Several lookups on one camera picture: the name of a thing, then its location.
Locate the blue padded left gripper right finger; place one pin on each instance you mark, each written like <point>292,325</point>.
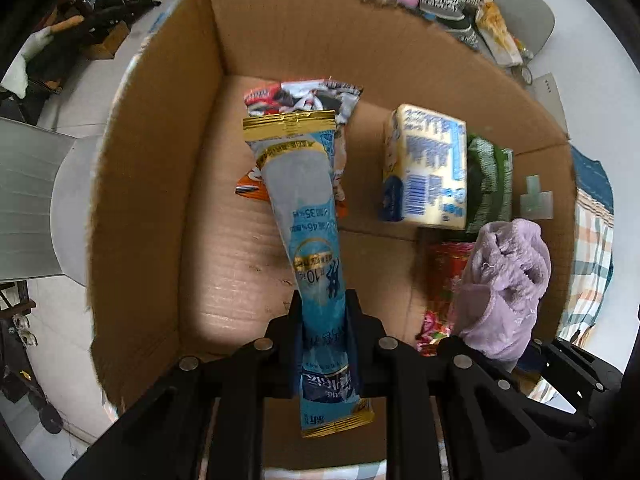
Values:
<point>382,365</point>

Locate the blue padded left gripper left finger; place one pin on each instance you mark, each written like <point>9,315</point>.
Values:
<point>271,364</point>

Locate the red snack bag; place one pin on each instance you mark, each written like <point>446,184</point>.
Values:
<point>445,263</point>

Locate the purple soft cloth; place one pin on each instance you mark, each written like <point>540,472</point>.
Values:
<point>496,301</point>

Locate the yellow tissue pack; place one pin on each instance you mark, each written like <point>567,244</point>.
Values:
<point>425,174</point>

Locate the blue long snack pouch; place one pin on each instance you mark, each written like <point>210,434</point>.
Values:
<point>297,177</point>

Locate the green snack bag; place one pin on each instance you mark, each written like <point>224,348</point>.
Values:
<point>490,178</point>

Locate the orange cartoon snack bag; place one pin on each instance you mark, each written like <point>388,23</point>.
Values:
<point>282,110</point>

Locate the plaid checkered tablecloth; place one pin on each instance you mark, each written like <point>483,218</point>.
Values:
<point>592,268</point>

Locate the open brown cardboard box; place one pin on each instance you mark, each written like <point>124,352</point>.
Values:
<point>250,309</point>

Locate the grey chair at left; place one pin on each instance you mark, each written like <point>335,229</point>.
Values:
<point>46,181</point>

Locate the yellow white package on chair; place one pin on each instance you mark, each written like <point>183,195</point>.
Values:
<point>492,27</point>

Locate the black white patterned bag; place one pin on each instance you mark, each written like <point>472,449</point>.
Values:
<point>457,16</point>

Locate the white goose plush toy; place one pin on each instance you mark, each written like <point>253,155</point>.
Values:
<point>15,80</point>

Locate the grey chair by wall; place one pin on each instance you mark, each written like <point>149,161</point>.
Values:
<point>531,21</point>

